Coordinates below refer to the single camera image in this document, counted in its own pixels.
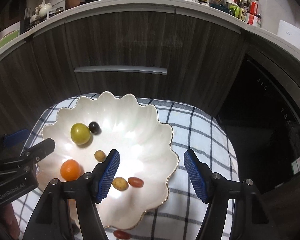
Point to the white scalloped ceramic bowl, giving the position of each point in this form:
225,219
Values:
125,148

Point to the red cherry tomato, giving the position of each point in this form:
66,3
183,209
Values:
119,234
135,182

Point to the grey drawer handle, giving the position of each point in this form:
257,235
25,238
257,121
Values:
127,69

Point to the built-in black dishwasher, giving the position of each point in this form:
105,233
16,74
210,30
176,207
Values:
262,122

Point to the green basin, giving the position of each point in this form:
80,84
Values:
8,37

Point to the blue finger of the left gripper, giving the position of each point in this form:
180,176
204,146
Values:
13,139
38,152

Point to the white teapot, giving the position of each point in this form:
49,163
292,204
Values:
44,9

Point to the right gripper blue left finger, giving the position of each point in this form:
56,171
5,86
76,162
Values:
103,175

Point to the yellow-green round fruit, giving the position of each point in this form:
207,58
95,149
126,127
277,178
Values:
80,134

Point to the dark grape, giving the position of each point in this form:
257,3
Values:
94,127

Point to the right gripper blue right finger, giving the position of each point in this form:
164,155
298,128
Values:
200,176

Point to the white blue checkered cloth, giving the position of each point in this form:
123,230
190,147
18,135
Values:
182,215

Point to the brown longan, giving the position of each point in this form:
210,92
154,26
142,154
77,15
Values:
100,156
120,184

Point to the small orange mandarin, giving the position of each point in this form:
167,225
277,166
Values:
70,170

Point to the red sauce bottle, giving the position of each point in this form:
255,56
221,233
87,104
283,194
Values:
254,6

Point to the person left hand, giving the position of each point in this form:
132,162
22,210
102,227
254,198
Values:
9,221

